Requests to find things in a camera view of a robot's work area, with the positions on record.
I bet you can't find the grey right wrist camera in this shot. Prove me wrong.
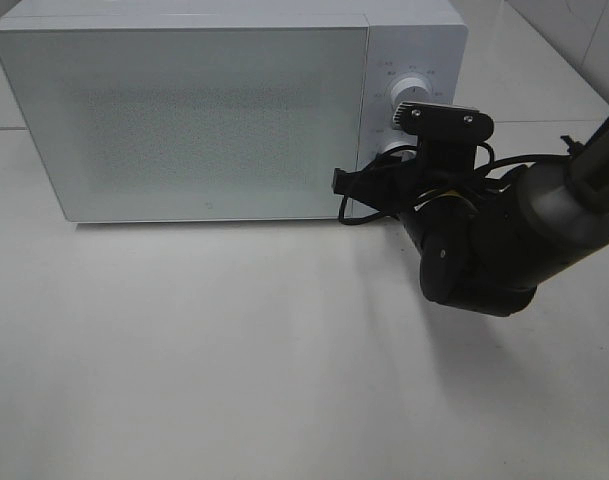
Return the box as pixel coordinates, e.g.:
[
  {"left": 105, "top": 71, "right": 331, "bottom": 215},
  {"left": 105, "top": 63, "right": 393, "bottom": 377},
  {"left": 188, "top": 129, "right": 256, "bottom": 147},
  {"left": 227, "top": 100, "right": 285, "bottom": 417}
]
[{"left": 392, "top": 102, "right": 494, "bottom": 145}]

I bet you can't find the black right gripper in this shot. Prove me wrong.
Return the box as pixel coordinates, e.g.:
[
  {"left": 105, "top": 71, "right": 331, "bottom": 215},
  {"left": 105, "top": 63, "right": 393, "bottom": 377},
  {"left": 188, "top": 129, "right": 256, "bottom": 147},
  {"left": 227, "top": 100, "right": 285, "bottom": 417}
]
[{"left": 332, "top": 138, "right": 477, "bottom": 220}]

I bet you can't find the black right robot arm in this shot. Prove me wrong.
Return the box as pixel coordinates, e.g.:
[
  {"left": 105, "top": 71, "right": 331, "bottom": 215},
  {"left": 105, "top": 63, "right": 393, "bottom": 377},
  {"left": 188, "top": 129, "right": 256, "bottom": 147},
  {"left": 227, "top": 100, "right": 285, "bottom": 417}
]
[{"left": 332, "top": 102, "right": 609, "bottom": 317}]

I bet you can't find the white microwave door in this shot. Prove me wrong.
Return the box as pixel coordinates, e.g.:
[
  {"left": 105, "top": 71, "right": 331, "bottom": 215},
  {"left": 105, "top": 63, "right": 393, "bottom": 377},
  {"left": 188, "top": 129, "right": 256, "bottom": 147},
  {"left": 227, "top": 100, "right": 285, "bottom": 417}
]
[{"left": 0, "top": 28, "right": 367, "bottom": 223}]

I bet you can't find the white microwave oven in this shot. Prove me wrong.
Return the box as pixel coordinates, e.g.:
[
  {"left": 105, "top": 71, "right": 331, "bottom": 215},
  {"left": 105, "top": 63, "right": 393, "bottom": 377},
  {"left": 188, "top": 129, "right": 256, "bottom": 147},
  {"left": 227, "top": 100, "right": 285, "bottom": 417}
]
[{"left": 0, "top": 9, "right": 471, "bottom": 226}]

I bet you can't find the white timer knob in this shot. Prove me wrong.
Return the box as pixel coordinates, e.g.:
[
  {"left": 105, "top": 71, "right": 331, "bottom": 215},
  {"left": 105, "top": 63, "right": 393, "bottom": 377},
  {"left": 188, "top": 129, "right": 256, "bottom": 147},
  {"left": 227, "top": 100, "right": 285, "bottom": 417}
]
[{"left": 381, "top": 141, "right": 417, "bottom": 162}]

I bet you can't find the white upper power knob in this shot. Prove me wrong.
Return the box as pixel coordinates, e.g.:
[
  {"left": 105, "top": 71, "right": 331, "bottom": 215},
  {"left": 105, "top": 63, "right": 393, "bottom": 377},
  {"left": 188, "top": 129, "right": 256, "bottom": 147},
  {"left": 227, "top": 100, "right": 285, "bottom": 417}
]
[{"left": 389, "top": 74, "right": 432, "bottom": 108}]

